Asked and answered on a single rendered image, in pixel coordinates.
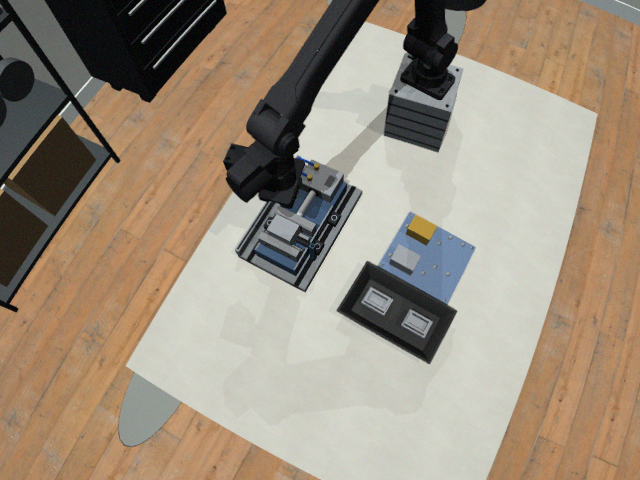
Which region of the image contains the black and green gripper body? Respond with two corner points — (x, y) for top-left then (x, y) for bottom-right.
(258, 158), (305, 209)

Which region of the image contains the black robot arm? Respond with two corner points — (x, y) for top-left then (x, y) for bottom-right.
(223, 0), (458, 203)

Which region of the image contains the yellow brass block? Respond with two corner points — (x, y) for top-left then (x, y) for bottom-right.
(406, 215), (437, 246)

